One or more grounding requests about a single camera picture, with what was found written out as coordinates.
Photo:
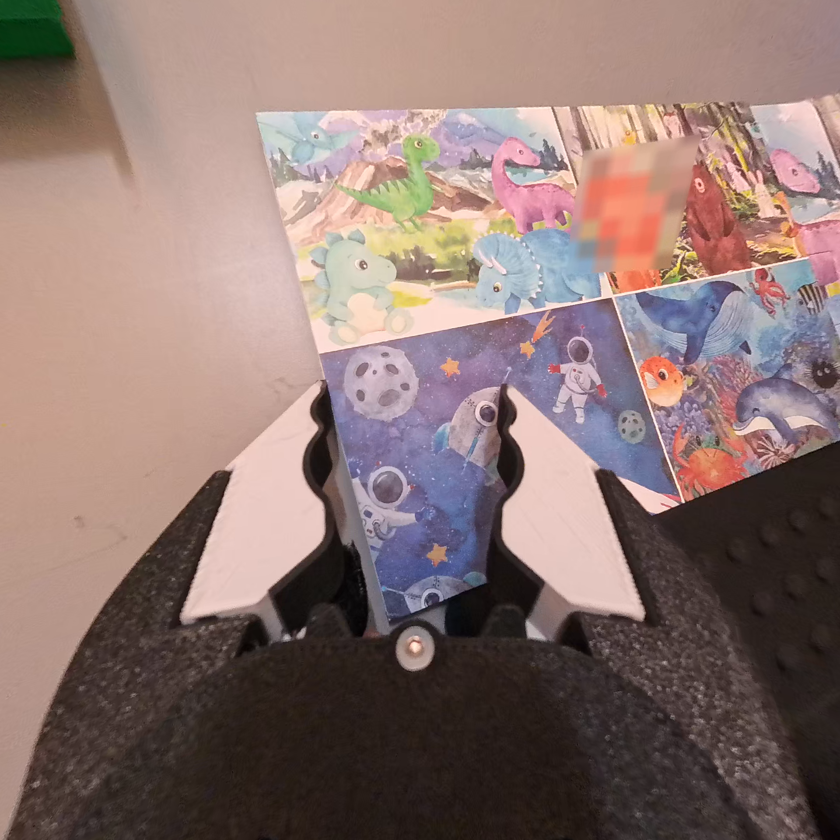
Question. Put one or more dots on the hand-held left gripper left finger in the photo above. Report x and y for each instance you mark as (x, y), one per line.
(256, 525)

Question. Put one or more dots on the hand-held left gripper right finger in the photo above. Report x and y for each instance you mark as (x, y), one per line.
(571, 538)

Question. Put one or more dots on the colourful puzzle box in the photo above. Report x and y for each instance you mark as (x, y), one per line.
(459, 394)

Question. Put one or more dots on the grey desk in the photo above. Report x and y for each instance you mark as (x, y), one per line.
(131, 262)

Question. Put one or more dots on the black dimpled surface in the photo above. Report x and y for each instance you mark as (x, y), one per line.
(754, 590)

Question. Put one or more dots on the green plastic bin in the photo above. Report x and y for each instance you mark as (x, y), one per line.
(33, 26)

